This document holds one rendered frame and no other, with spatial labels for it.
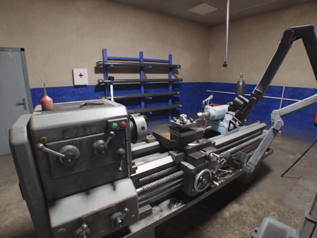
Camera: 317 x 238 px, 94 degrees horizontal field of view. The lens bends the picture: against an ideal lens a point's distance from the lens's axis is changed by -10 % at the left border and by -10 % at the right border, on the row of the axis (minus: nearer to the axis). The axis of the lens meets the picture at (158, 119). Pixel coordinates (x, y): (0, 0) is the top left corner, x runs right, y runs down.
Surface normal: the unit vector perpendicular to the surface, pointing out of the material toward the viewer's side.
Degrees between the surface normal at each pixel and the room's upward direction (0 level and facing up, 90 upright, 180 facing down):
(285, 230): 0
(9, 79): 90
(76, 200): 32
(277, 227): 0
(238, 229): 0
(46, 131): 90
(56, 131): 90
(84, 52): 90
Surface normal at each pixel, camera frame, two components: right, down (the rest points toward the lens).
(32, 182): 0.56, 0.21
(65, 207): 0.29, -0.71
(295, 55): -0.83, 0.14
